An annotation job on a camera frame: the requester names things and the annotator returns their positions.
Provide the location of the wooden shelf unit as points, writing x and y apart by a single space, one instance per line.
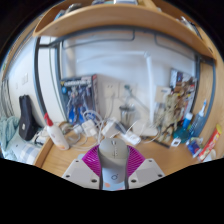
116 21

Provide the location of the tan tree-man figurine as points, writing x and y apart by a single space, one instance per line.
168 120

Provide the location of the white charger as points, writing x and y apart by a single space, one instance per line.
108 129
89 128

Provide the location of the white red-capped lotion bottle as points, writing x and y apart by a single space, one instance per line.
58 135

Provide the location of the white power strip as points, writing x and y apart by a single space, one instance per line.
131 138

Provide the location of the white wall socket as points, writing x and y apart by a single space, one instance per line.
111 90

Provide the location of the colourful figure print box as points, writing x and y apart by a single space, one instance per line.
185 88

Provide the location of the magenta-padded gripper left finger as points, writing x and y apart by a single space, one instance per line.
78 171

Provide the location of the teal blanket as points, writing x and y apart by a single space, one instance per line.
8 131

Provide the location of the white light switch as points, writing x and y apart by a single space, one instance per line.
25 79

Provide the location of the teal bowl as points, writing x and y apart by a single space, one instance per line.
180 136

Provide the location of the glass jar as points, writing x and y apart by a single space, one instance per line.
127 116

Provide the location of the red chips can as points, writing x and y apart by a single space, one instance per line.
210 141

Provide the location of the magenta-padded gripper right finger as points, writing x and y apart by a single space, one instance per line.
148 171

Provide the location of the black ruler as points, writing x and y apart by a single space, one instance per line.
163 144

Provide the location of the plaid bedding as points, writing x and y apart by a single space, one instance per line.
28 151

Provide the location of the white desk lamp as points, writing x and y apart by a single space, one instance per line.
150 86

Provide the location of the black backpack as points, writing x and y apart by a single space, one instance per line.
27 120

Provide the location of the grey metal frame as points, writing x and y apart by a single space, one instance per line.
36 76

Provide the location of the grey white computer mouse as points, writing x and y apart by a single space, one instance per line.
113 156

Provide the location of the blue white tube bottle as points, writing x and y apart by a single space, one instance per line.
187 121

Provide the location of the white mug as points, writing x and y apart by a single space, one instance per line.
212 154

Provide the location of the blue robot model kit box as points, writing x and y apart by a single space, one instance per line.
80 98

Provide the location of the small white square clock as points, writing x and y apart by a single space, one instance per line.
175 142

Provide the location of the beige paper card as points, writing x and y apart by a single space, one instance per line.
163 94

